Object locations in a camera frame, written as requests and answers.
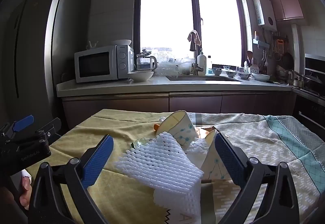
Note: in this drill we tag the pile of clear plastic bags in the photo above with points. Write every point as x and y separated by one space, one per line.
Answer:
167 67

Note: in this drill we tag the blue wall shelf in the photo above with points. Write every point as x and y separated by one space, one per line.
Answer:
260 44

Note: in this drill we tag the white utensil holder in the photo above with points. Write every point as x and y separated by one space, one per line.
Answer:
254 69

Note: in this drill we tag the white soap pump bottle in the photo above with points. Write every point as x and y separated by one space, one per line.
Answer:
201 60

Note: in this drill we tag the black built-in oven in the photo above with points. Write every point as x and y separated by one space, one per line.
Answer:
309 117

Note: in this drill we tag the dark hanging pan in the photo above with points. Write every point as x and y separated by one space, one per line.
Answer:
288 60

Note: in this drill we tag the brown dish cloth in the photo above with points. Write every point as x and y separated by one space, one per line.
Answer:
195 38

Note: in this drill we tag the small clear bottle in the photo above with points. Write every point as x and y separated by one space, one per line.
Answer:
210 65

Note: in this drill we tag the paper cup with teal dots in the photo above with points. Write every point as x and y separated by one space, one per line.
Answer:
213 163
177 125

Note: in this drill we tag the brown wall cabinet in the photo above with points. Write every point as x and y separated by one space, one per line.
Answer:
287 3

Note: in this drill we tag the yellow and teal patterned tablecloth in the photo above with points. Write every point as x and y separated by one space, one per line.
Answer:
127 132

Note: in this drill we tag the white water heater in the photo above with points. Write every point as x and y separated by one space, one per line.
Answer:
264 10

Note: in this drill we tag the white microwave oven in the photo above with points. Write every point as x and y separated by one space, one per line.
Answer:
96 64

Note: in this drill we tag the glass kettle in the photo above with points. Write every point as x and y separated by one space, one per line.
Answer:
144 61

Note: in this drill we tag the metal cooking pot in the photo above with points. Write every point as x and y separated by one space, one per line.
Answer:
312 81

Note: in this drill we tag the white vertical pipe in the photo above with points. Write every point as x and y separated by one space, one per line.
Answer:
297 48

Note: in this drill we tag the kitchen sink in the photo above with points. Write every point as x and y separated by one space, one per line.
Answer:
203 78

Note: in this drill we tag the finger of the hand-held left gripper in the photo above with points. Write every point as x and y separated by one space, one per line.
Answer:
23 122
49 127

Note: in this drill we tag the person's left hand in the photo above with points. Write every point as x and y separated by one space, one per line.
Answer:
25 186

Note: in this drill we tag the brown lower kitchen cabinets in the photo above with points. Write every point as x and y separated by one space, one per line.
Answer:
193 104

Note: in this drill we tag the orange hanging grater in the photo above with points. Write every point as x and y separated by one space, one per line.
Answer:
279 45

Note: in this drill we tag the metal kitchen faucet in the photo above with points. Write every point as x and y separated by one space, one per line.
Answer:
196 67

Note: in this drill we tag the orange peel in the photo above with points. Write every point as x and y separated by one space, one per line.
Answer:
157 126

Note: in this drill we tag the small patterned bowl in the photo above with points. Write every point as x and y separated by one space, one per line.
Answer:
244 76
217 72
230 74

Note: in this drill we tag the pale kitchen countertop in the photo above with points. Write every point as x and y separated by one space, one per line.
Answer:
114 86

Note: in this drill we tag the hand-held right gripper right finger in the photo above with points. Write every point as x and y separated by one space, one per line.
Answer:
228 160

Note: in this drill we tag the wide white bowl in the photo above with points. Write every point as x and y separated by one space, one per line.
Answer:
260 77

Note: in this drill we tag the small white ornament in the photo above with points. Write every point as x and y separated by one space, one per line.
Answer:
92 45

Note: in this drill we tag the grey refrigerator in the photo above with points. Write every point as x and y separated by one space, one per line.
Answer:
38 36

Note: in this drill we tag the green foil wrapper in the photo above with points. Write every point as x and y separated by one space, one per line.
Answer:
141 142

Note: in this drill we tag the white tissue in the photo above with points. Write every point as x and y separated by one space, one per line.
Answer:
199 149

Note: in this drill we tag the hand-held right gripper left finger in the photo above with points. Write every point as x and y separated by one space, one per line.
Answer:
98 161

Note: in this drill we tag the wooden spatula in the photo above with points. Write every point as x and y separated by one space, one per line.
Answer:
249 56

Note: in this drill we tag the dark framed window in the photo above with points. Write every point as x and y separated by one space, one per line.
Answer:
167 10

